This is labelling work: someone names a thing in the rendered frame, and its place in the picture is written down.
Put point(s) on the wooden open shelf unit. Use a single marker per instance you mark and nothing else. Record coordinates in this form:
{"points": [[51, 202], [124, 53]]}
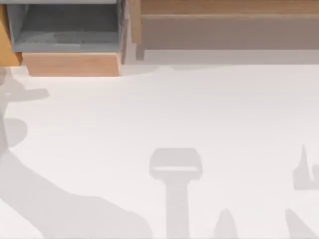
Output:
{"points": [[224, 27]]}

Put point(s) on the pale wooden drawer front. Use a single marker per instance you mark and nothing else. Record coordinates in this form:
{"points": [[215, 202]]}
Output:
{"points": [[72, 64]]}

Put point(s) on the open drawer grey pierced inside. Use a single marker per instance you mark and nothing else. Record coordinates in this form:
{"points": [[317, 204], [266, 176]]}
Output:
{"points": [[67, 30]]}

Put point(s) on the wooden cupboard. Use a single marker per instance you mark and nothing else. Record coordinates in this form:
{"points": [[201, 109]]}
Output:
{"points": [[6, 44]]}

